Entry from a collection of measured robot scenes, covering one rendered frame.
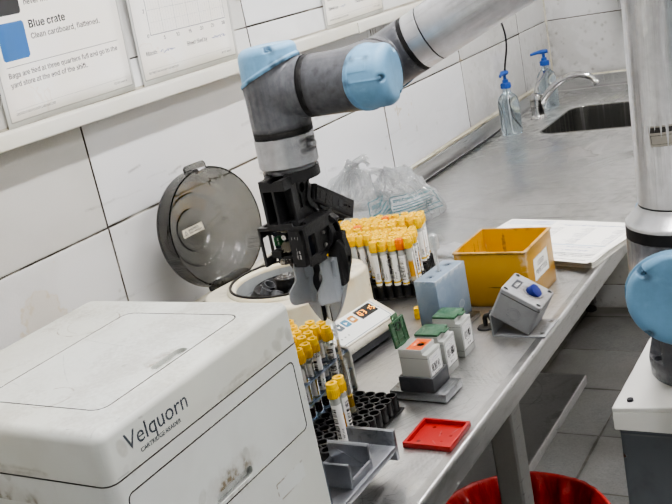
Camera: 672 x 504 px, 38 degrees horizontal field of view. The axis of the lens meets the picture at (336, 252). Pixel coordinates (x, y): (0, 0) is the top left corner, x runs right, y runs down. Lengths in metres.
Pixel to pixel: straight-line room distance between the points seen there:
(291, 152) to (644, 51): 0.42
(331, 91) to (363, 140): 1.28
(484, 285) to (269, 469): 0.80
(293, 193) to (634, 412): 0.49
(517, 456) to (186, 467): 0.75
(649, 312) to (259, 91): 0.51
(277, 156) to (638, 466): 0.60
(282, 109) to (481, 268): 0.62
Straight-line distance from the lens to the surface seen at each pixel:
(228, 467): 0.90
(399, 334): 1.38
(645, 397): 1.26
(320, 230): 1.21
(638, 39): 1.04
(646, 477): 1.31
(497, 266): 1.65
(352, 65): 1.12
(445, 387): 1.38
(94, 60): 1.69
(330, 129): 2.27
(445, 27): 1.21
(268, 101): 1.16
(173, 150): 1.82
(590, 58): 3.71
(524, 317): 1.53
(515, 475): 1.52
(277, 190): 1.17
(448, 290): 1.58
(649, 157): 1.06
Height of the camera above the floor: 1.48
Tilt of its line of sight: 16 degrees down
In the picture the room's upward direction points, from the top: 12 degrees counter-clockwise
